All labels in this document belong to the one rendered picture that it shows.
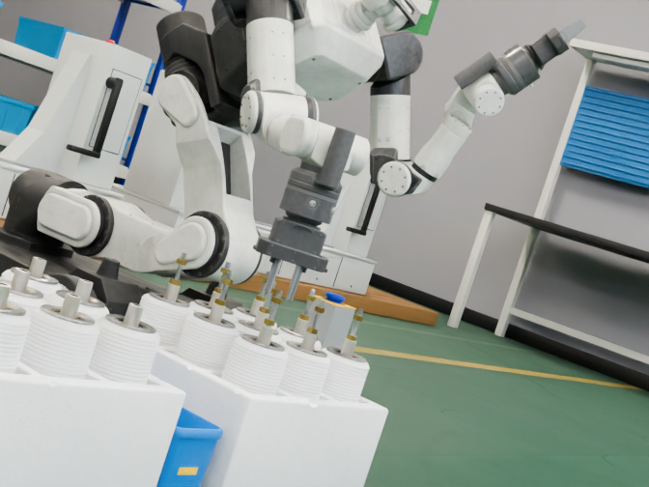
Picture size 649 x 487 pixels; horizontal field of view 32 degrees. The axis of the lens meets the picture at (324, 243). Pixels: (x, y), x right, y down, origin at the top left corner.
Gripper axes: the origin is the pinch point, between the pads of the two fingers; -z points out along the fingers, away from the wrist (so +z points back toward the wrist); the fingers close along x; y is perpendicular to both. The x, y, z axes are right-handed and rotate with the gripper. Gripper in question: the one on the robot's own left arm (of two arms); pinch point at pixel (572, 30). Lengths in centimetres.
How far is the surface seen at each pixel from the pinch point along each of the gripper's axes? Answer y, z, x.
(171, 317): 0, 92, 57
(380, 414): -36, 73, 49
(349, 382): -28, 74, 52
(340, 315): -20, 72, 25
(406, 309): -79, 101, -346
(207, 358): -9, 89, 65
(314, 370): -21, 76, 61
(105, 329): 5, 90, 95
